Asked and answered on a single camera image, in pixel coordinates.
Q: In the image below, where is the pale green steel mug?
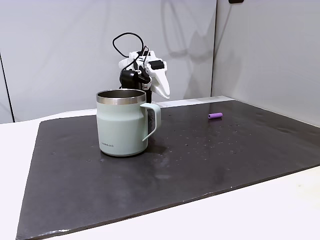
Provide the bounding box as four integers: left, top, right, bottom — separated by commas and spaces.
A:
96, 89, 162, 158

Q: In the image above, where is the black table mat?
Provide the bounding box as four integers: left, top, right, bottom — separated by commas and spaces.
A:
15, 96, 320, 240

